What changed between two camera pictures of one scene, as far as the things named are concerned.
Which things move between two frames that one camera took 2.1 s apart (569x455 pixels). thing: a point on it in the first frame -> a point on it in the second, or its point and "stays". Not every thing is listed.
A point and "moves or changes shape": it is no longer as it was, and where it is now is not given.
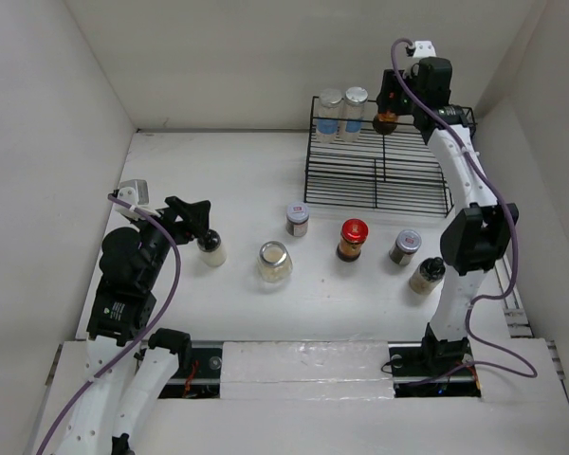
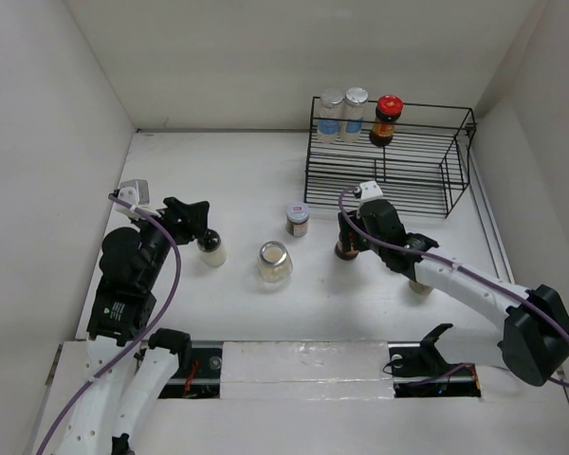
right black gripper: [389, 83] -> [344, 233]
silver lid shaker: [353, 113] stays
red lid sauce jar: [386, 122] moves or changes shape
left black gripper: [193, 213] stays
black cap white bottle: [213, 254] stays
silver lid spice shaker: [328, 115] stays
